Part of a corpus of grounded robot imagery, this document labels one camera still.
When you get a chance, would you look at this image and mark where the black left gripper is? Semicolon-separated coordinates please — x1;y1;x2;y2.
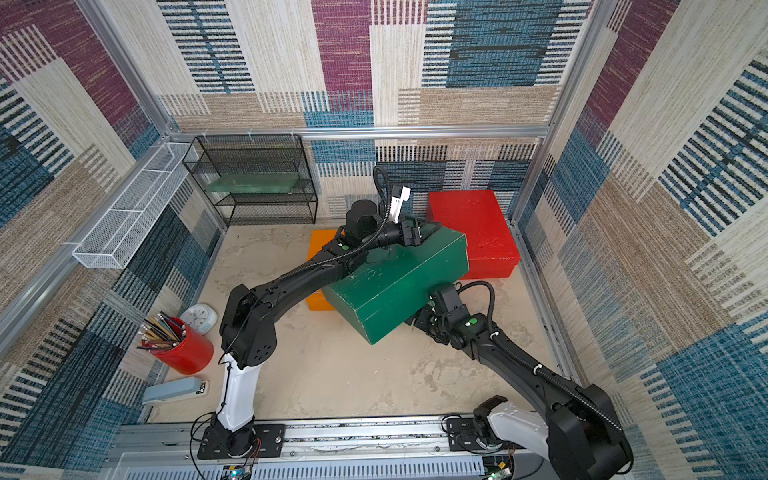
363;219;444;258

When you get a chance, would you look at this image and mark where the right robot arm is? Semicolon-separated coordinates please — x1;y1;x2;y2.
407;283;634;479

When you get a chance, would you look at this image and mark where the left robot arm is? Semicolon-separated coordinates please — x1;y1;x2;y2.
204;200;429;458

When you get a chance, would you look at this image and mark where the green plastic case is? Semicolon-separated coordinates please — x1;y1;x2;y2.
206;173;300;194

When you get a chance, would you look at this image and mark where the white round device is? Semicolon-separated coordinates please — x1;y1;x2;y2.
179;303;218;335

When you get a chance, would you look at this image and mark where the red pencil cup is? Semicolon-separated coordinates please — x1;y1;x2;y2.
149;317;214;375

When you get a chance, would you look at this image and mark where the grey blue stapler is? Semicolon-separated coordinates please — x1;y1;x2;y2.
142;377;210;406

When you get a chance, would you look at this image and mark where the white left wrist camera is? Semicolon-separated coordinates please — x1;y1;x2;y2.
388;185;411;223

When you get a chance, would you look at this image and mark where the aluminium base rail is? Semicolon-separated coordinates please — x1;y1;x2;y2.
99;415;556;479

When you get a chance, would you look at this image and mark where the black wire mesh shelf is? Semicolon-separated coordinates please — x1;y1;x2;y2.
182;134;319;227

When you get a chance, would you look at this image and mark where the white wire mesh basket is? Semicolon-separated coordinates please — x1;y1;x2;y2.
72;142;190;269

